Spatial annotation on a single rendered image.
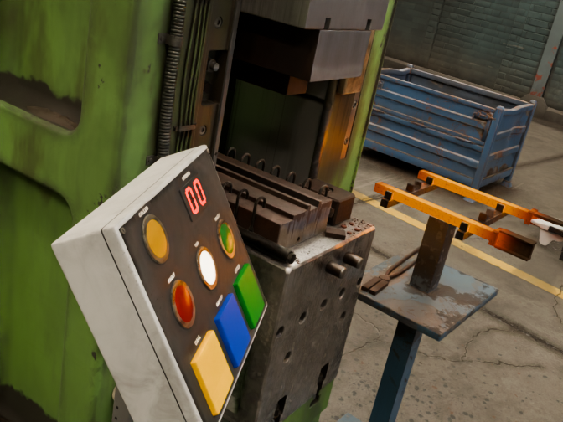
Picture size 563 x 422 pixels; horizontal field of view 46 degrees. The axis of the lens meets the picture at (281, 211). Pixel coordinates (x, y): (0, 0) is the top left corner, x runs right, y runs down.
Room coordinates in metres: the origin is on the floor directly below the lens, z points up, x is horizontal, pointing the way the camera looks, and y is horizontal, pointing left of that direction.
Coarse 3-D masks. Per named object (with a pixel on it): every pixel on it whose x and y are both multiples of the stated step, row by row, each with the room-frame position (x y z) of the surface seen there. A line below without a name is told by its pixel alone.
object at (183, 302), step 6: (180, 288) 0.68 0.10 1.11; (180, 294) 0.67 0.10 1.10; (186, 294) 0.68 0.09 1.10; (180, 300) 0.66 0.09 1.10; (186, 300) 0.68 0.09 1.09; (180, 306) 0.66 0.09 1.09; (186, 306) 0.67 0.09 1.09; (192, 306) 0.69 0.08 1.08; (180, 312) 0.65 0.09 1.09; (186, 312) 0.66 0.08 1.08; (192, 312) 0.68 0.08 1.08; (186, 318) 0.66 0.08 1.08
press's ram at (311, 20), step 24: (264, 0) 1.22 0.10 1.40; (288, 0) 1.20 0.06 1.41; (312, 0) 1.18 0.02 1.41; (336, 0) 1.25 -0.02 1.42; (360, 0) 1.32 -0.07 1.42; (384, 0) 1.41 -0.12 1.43; (288, 24) 1.20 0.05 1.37; (312, 24) 1.19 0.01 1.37; (336, 24) 1.26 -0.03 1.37; (360, 24) 1.34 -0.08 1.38
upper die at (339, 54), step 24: (240, 24) 1.31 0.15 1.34; (264, 24) 1.28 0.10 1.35; (240, 48) 1.30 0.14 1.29; (264, 48) 1.28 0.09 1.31; (288, 48) 1.25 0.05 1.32; (312, 48) 1.22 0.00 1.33; (336, 48) 1.28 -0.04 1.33; (360, 48) 1.36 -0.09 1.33; (288, 72) 1.24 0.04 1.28; (312, 72) 1.22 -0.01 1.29; (336, 72) 1.30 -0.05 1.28; (360, 72) 1.38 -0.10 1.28
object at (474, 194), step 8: (424, 176) 1.82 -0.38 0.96; (432, 176) 1.80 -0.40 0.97; (440, 176) 1.82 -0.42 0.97; (440, 184) 1.79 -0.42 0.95; (448, 184) 1.77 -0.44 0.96; (456, 184) 1.77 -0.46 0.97; (456, 192) 1.76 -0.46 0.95; (464, 192) 1.75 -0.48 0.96; (472, 192) 1.74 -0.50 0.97; (480, 192) 1.74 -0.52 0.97; (480, 200) 1.72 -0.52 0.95; (488, 200) 1.71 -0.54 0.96; (496, 200) 1.70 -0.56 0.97; (504, 200) 1.71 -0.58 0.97; (504, 208) 1.68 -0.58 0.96; (512, 208) 1.67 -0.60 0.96; (520, 208) 1.67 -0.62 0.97; (520, 216) 1.65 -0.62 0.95; (528, 216) 1.64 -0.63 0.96; (536, 216) 1.63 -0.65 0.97; (544, 216) 1.63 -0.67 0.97; (528, 224) 1.63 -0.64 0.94; (560, 224) 1.60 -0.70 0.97
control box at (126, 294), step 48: (144, 192) 0.73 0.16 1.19; (96, 240) 0.61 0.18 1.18; (144, 240) 0.65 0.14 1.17; (192, 240) 0.76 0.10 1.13; (240, 240) 0.92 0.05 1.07; (96, 288) 0.61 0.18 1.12; (144, 288) 0.61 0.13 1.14; (192, 288) 0.71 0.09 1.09; (96, 336) 0.61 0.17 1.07; (144, 336) 0.60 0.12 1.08; (192, 336) 0.66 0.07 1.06; (144, 384) 0.60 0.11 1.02; (192, 384) 0.61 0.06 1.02
